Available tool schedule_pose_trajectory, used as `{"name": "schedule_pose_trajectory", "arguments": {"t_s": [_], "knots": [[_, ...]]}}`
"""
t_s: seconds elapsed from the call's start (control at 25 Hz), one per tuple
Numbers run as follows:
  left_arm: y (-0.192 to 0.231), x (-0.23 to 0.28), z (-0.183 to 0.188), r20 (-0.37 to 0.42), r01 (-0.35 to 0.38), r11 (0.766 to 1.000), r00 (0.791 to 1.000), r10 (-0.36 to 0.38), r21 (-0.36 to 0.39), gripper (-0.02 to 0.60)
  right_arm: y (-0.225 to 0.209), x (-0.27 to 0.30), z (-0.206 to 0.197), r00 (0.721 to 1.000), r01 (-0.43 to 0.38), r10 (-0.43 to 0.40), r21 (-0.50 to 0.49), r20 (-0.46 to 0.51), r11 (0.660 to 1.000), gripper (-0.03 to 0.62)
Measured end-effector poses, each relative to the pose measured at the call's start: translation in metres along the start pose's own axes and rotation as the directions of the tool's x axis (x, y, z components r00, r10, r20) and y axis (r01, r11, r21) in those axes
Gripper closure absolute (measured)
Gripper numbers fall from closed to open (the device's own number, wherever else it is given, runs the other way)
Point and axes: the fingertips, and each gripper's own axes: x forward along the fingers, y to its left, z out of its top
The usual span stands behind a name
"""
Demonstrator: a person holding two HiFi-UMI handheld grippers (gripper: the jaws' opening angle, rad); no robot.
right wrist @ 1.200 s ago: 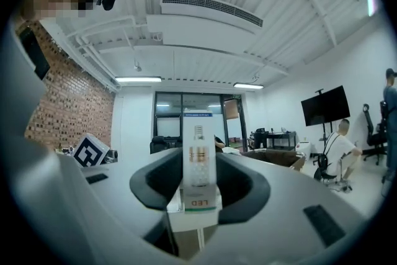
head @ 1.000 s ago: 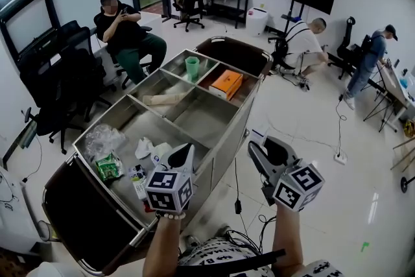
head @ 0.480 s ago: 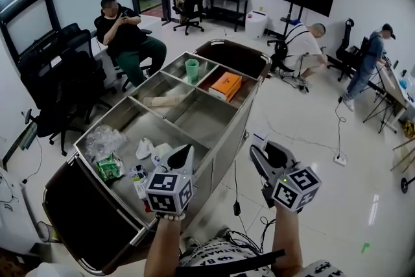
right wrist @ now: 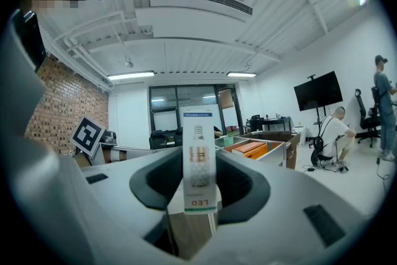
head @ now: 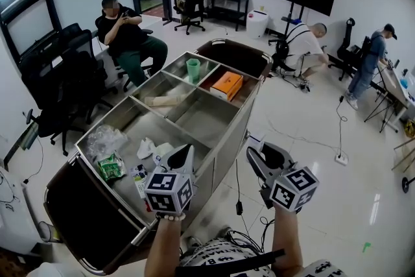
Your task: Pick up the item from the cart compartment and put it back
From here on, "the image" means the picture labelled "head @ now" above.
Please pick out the wooden frame sticks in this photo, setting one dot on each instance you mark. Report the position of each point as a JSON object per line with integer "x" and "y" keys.
{"x": 403, "y": 157}

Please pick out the black television stand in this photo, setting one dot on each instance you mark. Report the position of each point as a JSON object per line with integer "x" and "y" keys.
{"x": 291, "y": 14}

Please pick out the crumpled white tissue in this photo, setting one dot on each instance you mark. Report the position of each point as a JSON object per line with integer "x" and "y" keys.
{"x": 146, "y": 148}

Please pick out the white work table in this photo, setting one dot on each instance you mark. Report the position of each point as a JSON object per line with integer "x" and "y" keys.
{"x": 394, "y": 87}

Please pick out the white round container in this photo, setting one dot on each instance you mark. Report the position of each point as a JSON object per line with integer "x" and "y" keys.
{"x": 58, "y": 270}

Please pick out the white power strip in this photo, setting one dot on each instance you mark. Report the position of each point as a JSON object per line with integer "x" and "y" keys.
{"x": 341, "y": 159}

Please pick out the green plastic cup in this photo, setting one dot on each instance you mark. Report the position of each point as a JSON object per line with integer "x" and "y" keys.
{"x": 193, "y": 71}

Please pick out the person's left forearm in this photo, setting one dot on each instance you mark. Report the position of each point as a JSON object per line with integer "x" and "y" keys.
{"x": 163, "y": 246}

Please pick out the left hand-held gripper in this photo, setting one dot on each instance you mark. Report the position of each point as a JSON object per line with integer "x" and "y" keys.
{"x": 167, "y": 191}

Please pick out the yellow bag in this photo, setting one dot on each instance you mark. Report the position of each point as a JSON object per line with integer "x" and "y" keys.
{"x": 411, "y": 129}

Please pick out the beige paper roll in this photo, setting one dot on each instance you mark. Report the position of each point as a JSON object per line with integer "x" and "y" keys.
{"x": 162, "y": 101}

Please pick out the person's right forearm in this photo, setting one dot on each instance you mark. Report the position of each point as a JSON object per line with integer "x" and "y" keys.
{"x": 287, "y": 233}

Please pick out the green snack packet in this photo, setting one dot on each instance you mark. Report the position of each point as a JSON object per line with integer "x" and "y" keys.
{"x": 111, "y": 168}

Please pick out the white round appliance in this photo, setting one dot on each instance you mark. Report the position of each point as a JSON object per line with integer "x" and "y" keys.
{"x": 257, "y": 24}

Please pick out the orange box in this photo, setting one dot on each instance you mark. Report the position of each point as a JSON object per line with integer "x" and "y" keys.
{"x": 227, "y": 84}

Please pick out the stainless steel compartment cart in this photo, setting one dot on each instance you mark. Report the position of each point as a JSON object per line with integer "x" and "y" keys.
{"x": 207, "y": 120}

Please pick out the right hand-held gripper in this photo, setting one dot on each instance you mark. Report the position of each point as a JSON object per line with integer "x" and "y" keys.
{"x": 293, "y": 189}

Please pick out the white printed clothing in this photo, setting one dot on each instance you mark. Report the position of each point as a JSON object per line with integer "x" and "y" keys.
{"x": 220, "y": 251}

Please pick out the clear plastic bag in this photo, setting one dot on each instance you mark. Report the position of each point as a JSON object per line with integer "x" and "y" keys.
{"x": 103, "y": 141}

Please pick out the white milk carton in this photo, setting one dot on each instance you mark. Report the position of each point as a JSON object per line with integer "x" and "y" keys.
{"x": 139, "y": 181}

